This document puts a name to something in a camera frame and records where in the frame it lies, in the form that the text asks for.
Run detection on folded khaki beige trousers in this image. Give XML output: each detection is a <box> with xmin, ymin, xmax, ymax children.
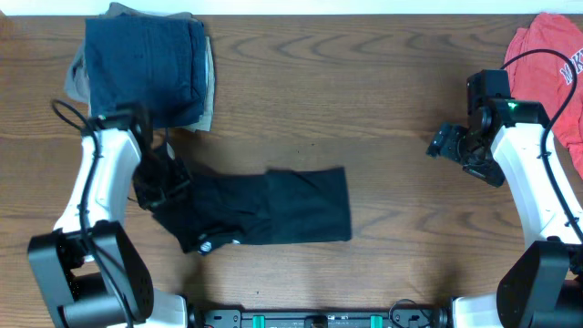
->
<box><xmin>64</xmin><ymin>2</ymin><xmax>216</xmax><ymax>132</ymax></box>

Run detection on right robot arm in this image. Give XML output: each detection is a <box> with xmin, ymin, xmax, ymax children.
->
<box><xmin>426</xmin><ymin>70</ymin><xmax>582</xmax><ymax>327</ymax></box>

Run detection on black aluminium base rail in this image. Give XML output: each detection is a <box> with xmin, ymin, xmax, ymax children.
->
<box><xmin>189</xmin><ymin>305</ymin><xmax>453</xmax><ymax>328</ymax></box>

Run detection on folded navy blue trousers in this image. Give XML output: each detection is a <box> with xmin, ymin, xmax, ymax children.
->
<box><xmin>85</xmin><ymin>15</ymin><xmax>207</xmax><ymax>128</ymax></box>

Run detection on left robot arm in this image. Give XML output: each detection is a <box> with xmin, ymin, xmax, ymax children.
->
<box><xmin>27</xmin><ymin>105</ymin><xmax>189</xmax><ymax>327</ymax></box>

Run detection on red printed t-shirt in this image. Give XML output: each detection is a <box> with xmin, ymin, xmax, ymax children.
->
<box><xmin>505</xmin><ymin>14</ymin><xmax>582</xmax><ymax>173</ymax></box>

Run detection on black t-shirt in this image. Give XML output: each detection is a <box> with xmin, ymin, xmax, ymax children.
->
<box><xmin>152</xmin><ymin>167</ymin><xmax>352</xmax><ymax>255</ymax></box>

